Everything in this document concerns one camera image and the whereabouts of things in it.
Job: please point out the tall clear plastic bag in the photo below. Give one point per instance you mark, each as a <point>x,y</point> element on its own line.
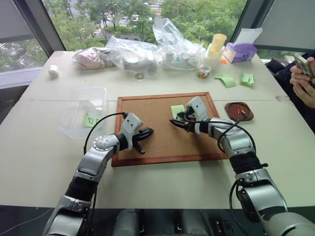
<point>172,39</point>

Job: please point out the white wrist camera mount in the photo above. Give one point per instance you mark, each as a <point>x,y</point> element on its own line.
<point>198,108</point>
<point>131,124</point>

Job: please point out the yellow and blue pushpins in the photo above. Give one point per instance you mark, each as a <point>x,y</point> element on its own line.
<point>243,113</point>

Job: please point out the dark window pillar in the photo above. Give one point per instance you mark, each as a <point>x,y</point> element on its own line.
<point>253,17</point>
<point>41,24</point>

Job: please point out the clear plastic box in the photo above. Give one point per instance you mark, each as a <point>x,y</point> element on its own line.
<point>78,105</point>

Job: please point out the wood-framed cork board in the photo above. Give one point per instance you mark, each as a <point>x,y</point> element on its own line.
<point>157,115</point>

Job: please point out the green sticky note with writing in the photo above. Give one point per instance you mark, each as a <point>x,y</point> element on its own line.
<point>90,120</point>

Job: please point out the pink cloth in bag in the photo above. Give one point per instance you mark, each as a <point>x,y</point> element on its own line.
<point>88,59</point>

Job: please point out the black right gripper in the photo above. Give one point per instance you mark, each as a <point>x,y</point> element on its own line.
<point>189,125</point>

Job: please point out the black box with buttons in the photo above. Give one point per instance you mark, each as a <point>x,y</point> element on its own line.
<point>222,228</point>

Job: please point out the dark rounded shape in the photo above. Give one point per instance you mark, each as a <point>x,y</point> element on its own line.
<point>126,222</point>

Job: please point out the black bag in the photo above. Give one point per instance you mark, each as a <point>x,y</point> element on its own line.
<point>279,65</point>

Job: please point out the folded green paper notes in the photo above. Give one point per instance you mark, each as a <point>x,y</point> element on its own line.
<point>246,79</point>

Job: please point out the plain green sticky note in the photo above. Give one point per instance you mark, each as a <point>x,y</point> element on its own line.
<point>176,109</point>

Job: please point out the person's left hand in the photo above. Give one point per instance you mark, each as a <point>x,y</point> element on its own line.
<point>305,94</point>

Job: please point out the white tape roll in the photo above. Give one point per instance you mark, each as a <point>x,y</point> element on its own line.
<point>53,71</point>

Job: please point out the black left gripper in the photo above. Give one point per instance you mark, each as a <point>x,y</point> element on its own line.
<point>138,140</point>

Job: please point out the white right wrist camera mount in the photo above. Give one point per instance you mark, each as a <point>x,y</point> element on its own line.
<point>198,108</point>

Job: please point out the silver metal fitting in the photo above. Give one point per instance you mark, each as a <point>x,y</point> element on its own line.
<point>137,64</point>

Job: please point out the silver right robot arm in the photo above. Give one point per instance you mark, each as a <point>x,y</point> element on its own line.
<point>242,145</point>

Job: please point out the smartphone with patterned case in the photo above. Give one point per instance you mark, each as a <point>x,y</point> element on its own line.
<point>304,65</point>

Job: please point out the orange pushpin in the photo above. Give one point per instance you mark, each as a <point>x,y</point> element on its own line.
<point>223,61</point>

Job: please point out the crumpled clear plastic bag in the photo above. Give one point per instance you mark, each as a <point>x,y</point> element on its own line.
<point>118,49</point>

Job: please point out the small cup of pushpins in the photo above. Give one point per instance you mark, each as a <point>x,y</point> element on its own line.
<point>203,72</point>

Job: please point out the brown wooden tray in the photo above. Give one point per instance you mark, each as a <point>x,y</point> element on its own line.
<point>233,115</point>

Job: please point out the long green paper note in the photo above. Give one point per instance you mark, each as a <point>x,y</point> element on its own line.
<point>227,80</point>

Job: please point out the purple tissue box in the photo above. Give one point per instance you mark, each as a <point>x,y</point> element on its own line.
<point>240,52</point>

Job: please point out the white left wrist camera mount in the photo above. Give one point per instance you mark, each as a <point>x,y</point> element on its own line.
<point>131,124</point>

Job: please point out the stacked pale yellow cups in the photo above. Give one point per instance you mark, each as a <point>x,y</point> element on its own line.
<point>216,46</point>

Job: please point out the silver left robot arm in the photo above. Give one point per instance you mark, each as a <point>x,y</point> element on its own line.
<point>91,161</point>

